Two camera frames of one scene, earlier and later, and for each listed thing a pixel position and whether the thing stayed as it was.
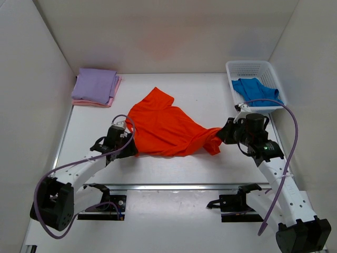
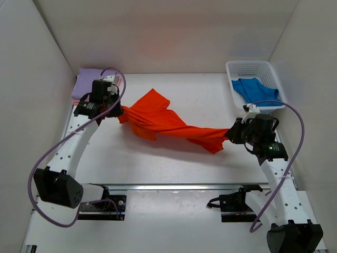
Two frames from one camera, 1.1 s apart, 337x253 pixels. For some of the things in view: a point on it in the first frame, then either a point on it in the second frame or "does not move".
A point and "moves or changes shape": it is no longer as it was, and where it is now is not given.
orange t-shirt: [161, 129] moves or changes shape
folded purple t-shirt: [96, 85] does not move
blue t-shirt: [251, 88] does not move
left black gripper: [131, 150] -> [118, 110]
